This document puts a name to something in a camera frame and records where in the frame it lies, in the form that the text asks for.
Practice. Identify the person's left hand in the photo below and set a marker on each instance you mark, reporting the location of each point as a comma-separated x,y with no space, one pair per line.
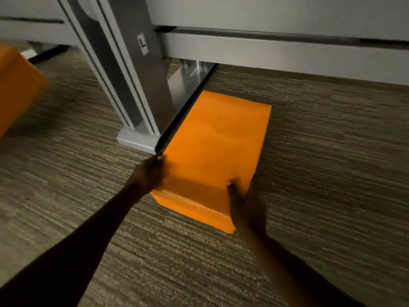
147,176

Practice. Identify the white label sticker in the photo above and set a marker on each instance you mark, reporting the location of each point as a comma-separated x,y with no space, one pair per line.
143,44

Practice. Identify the person's left fingers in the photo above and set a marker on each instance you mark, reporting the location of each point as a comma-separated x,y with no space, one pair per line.
158,166

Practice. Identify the person's right hand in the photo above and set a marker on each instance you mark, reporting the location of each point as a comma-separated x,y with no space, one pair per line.
249,212

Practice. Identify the person's right thumb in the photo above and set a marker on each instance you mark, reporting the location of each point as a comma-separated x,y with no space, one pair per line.
235,195

